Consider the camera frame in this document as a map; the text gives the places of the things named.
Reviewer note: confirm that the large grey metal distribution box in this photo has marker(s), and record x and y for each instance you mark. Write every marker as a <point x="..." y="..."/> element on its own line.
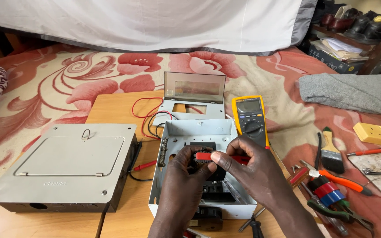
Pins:
<point x="68" y="165"/>

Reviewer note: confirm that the person's right hand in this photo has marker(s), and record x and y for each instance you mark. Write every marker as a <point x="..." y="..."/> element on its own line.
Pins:
<point x="260" y="175"/>

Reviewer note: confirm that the clear plastic strip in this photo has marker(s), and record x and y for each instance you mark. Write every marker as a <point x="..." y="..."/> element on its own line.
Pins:
<point x="235" y="191"/>

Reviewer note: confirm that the open grey metal enclosure box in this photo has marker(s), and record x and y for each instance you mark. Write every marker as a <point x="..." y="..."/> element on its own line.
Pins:
<point x="197" y="132"/>

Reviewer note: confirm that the yellow digital multimeter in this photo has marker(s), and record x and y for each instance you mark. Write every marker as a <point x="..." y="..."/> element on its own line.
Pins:
<point x="250" y="115"/>

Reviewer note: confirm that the yellow extension socket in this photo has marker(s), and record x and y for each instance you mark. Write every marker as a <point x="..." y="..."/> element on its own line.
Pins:
<point x="372" y="134"/>

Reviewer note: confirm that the blue tape roll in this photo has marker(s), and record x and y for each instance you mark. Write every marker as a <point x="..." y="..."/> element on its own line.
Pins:
<point x="333" y="197"/>

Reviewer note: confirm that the brass terminal bar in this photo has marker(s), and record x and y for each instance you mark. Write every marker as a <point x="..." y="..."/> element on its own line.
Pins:
<point x="162" y="152"/>

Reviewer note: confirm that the pink floral blanket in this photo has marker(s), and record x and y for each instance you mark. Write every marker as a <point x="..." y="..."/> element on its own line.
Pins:
<point x="78" y="82"/>

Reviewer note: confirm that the black circuit breaker red switch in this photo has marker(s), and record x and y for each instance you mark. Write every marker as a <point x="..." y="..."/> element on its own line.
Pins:
<point x="203" y="156"/>

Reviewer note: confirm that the person's left hand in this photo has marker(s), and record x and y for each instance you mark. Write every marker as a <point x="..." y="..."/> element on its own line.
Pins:
<point x="180" y="178"/>

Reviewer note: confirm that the grey cover with tinted flap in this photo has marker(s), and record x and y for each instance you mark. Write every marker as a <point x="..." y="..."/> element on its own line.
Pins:
<point x="193" y="87"/>

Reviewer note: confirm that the marble patterned board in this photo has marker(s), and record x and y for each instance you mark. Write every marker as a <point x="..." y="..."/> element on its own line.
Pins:
<point x="379" y="188"/>

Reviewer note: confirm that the orange pen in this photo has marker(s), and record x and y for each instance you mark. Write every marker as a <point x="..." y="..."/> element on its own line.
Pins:
<point x="370" y="151"/>

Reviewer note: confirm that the red multimeter probe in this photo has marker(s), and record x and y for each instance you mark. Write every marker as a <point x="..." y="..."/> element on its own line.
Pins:
<point x="146" y="165"/>

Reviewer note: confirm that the shoe rack with shoes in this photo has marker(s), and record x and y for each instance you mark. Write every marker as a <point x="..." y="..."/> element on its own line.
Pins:
<point x="356" y="33"/>

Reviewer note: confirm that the white sheet with grey border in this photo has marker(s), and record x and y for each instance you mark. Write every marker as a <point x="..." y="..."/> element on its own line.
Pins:
<point x="160" y="23"/>

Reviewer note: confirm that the metal nail clipper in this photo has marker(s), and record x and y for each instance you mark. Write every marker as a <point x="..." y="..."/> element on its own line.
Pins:
<point x="375" y="171"/>

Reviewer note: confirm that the grey towel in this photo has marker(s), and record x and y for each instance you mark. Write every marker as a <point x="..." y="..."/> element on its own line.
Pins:
<point x="352" y="92"/>

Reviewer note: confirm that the red tape roll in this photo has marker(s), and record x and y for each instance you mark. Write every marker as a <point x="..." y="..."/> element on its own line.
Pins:
<point x="326" y="189"/>

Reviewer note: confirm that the black tape roll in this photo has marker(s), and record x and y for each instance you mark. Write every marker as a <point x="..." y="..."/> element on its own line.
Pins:
<point x="318" y="182"/>

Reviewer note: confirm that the black breaker block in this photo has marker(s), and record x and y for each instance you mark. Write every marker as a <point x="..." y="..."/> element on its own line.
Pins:
<point x="215" y="191"/>

